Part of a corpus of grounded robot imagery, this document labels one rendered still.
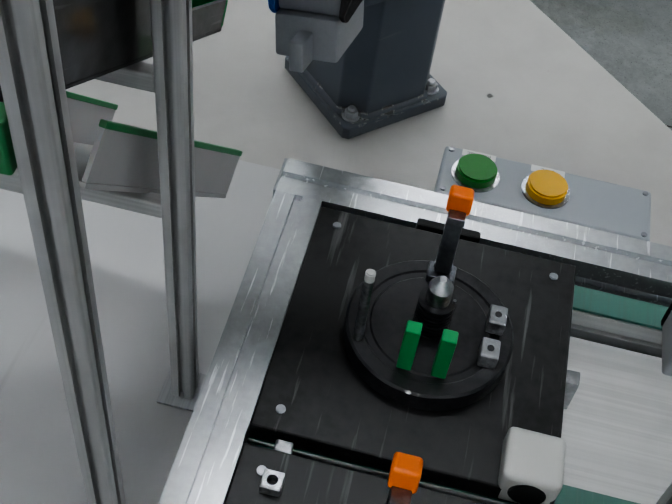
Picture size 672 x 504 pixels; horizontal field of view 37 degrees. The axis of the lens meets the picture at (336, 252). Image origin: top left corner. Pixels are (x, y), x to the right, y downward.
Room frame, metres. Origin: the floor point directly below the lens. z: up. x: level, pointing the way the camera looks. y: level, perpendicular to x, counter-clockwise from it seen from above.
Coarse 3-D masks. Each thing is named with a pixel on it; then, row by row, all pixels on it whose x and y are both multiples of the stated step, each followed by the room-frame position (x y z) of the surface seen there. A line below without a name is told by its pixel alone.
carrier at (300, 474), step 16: (256, 448) 0.37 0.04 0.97; (240, 464) 0.36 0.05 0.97; (256, 464) 0.36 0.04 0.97; (272, 464) 0.36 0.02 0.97; (288, 464) 0.36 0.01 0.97; (304, 464) 0.36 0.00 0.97; (320, 464) 0.36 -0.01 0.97; (240, 480) 0.34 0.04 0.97; (256, 480) 0.34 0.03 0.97; (288, 480) 0.35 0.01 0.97; (304, 480) 0.35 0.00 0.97; (320, 480) 0.35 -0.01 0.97; (336, 480) 0.35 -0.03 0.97; (352, 480) 0.36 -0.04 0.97; (368, 480) 0.36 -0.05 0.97; (384, 480) 0.36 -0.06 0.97; (240, 496) 0.33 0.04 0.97; (256, 496) 0.33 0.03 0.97; (272, 496) 0.33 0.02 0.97; (288, 496) 0.34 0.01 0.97; (304, 496) 0.34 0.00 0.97; (320, 496) 0.34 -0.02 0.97; (336, 496) 0.34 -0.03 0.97; (352, 496) 0.34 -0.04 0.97; (368, 496) 0.34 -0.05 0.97; (384, 496) 0.35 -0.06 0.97; (416, 496) 0.35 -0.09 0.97; (432, 496) 0.35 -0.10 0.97; (448, 496) 0.35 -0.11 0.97
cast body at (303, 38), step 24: (288, 0) 0.54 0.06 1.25; (312, 0) 0.54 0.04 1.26; (336, 0) 0.54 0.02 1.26; (288, 24) 0.53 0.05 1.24; (312, 24) 0.53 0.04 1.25; (336, 24) 0.53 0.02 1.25; (360, 24) 0.57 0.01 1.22; (288, 48) 0.53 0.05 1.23; (312, 48) 0.52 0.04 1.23; (336, 48) 0.52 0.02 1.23
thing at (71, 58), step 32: (64, 0) 0.41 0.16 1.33; (96, 0) 0.44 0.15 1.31; (128, 0) 0.47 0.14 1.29; (192, 0) 0.59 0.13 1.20; (224, 0) 0.59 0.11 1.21; (64, 32) 0.41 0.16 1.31; (96, 32) 0.44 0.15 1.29; (128, 32) 0.47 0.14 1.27; (192, 32) 0.54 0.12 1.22; (64, 64) 0.41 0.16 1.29; (96, 64) 0.43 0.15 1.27; (128, 64) 0.46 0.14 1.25; (0, 96) 0.36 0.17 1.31
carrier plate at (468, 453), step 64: (320, 256) 0.57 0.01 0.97; (384, 256) 0.58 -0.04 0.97; (512, 256) 0.60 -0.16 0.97; (320, 320) 0.50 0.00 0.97; (512, 320) 0.53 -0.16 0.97; (320, 384) 0.44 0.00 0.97; (512, 384) 0.46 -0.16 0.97; (320, 448) 0.38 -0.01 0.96; (384, 448) 0.39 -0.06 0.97; (448, 448) 0.40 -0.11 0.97
